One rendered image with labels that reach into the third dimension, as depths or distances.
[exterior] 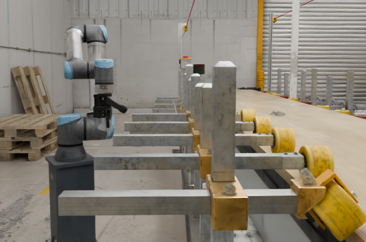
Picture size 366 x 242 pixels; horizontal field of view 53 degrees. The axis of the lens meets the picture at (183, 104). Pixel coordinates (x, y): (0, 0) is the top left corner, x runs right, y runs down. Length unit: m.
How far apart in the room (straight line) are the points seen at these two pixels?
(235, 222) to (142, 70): 9.00
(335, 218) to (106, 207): 0.34
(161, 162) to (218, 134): 0.25
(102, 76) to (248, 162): 1.11
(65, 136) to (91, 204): 1.72
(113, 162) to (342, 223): 0.47
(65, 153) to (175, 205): 1.77
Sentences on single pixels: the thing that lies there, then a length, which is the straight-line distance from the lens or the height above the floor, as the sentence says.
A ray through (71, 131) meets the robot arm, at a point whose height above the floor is 0.78.
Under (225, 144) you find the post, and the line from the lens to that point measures 0.59.
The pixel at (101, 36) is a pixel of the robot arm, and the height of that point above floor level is 1.36.
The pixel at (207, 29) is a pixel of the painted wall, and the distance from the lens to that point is 9.55.
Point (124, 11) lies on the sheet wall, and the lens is 9.68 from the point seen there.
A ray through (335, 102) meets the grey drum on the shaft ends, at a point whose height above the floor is 0.84.
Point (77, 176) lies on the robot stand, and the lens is 2.31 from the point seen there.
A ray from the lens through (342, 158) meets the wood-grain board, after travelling 1.14.
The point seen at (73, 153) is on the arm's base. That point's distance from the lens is 2.30.
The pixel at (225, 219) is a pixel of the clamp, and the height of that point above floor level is 0.94.
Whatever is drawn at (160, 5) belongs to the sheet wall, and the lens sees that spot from 9.60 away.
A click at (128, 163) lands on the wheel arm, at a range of 0.82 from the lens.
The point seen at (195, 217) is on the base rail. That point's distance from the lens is 1.16.
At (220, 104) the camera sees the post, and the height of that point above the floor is 1.10.
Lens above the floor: 1.15
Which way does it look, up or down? 6 degrees down
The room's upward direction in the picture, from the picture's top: straight up
